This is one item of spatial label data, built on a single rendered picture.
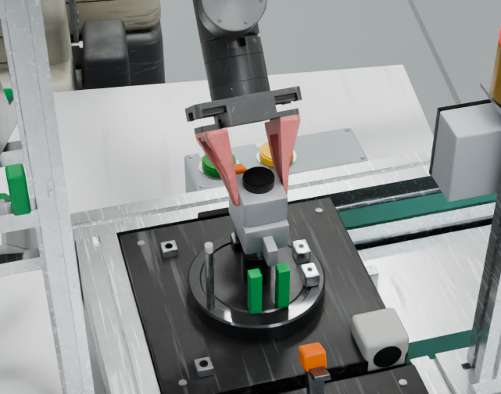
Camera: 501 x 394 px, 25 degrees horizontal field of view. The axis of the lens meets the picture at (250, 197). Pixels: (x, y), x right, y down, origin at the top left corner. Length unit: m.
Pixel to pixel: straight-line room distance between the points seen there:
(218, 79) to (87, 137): 0.52
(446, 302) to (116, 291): 0.35
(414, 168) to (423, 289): 0.16
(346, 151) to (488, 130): 0.44
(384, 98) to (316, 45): 1.69
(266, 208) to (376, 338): 0.17
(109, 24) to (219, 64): 0.95
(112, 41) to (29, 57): 1.26
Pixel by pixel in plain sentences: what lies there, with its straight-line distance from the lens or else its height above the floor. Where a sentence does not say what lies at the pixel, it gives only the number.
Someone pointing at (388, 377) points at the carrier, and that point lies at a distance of 1.10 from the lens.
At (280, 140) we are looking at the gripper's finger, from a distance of 1.06.
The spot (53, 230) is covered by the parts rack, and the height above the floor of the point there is 1.29.
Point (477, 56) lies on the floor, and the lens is 3.32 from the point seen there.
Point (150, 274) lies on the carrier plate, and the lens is 1.19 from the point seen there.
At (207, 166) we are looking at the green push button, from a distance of 1.32.
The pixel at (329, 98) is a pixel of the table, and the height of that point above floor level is 0.86.
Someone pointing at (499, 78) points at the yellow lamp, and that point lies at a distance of 0.93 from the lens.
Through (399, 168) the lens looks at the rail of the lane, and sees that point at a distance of 1.35.
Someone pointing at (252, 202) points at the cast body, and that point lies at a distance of 1.06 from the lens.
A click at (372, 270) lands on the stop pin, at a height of 0.97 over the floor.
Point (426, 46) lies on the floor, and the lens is 3.34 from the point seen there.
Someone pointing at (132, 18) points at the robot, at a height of 0.72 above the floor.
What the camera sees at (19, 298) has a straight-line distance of 1.34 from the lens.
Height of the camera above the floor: 1.80
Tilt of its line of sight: 41 degrees down
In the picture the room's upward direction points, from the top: straight up
